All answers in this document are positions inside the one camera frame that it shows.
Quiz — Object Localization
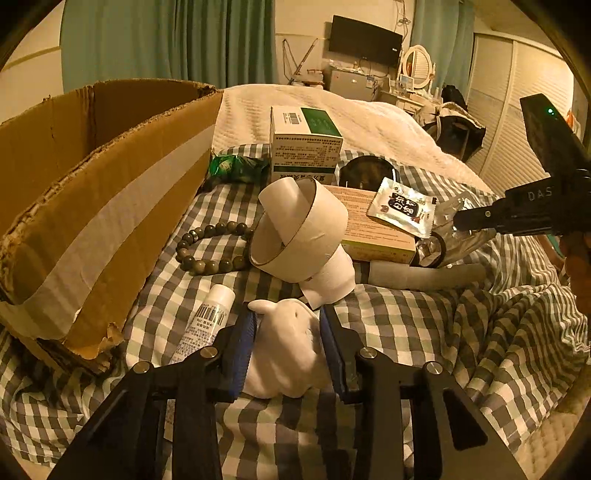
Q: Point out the tan medicine box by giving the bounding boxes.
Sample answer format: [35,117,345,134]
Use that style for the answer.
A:
[327,185,416,264]

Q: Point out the teal curtain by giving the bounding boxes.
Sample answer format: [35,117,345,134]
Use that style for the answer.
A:
[60,0,277,91]
[411,0,475,95]

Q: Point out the silver foil packet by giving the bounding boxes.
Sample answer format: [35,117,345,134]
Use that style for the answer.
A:
[412,192,497,268]

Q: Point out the white wardrobe doors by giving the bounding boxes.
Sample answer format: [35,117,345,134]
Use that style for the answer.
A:
[467,34,574,195]

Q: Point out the clear plastic ruler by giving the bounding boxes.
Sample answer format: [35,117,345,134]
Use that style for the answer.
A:
[369,261,486,292]

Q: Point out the checkered grey white cloth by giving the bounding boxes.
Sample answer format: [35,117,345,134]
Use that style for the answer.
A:
[1,185,590,479]

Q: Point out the white rabbit figurine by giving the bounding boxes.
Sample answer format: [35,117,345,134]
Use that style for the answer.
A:
[243,299,331,399]

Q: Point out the teal curtain left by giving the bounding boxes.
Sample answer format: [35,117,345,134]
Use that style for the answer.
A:
[60,0,277,91]

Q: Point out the black ring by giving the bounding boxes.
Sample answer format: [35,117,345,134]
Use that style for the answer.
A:
[410,231,448,269]

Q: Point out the green white medicine box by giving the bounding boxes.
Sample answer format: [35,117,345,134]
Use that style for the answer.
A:
[270,106,344,185]

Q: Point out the person right hand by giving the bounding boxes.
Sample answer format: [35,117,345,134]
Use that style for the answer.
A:
[560,232,591,316]

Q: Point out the black wall television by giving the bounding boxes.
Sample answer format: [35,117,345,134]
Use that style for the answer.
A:
[328,15,403,68]

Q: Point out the teal curtain right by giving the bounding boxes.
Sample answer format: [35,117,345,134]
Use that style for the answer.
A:
[411,0,475,95]

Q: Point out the white barcode tube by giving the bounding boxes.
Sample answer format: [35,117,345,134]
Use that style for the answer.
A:
[170,284,235,364]

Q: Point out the brown cardboard box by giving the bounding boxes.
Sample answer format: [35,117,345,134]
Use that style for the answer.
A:
[1,79,223,374]

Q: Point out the cream quilted bed cover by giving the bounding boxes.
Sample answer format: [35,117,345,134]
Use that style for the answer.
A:
[212,84,492,194]

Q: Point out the white sachet packet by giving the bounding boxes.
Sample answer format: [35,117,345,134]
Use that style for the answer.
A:
[367,177,437,239]

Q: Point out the grey cabinet under television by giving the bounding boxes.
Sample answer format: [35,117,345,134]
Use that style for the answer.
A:
[325,67,380,102]

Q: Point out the white paper tape roll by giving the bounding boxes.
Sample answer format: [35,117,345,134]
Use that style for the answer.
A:
[249,177,356,310]

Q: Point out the chair with dark clothes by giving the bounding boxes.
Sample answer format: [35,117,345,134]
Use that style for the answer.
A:
[413,85,486,163]

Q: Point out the round vanity mirror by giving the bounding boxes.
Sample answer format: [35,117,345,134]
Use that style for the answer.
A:
[402,45,436,90]

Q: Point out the green snack packet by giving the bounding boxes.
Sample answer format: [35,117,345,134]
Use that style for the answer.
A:
[207,155,269,183]

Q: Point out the dark bead bracelet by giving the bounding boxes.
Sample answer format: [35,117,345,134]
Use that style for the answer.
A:
[174,221,256,276]

